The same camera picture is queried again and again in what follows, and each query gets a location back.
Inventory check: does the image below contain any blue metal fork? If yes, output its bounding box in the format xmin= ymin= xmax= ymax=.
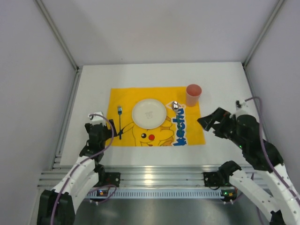
xmin=117 ymin=105 xmax=122 ymax=130

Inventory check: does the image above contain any yellow Pikachu placemat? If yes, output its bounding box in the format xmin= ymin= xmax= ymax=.
xmin=107 ymin=87 xmax=205 ymax=147

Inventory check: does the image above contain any pink plastic cup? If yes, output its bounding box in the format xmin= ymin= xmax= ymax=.
xmin=186 ymin=84 xmax=202 ymax=107

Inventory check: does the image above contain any cream round plate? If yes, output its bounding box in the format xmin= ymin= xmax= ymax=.
xmin=132 ymin=98 xmax=167 ymax=129

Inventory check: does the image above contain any spoon with teal handle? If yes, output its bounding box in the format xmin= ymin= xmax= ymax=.
xmin=172 ymin=101 xmax=180 ymax=129

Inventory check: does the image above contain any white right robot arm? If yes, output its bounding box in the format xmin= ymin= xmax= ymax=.
xmin=197 ymin=107 xmax=300 ymax=225

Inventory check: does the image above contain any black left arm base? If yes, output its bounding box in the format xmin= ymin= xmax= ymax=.
xmin=97 ymin=172 xmax=121 ymax=187

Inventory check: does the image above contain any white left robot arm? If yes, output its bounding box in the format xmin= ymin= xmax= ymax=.
xmin=37 ymin=113 xmax=120 ymax=225

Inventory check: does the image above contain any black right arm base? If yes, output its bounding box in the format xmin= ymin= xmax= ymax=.
xmin=203 ymin=172 xmax=225 ymax=188

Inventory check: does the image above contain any perforated metal cable tray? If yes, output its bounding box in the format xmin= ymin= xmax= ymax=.
xmin=85 ymin=188 xmax=237 ymax=199

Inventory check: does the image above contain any aluminium mounting rail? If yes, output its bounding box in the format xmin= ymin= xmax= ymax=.
xmin=37 ymin=165 xmax=267 ymax=188

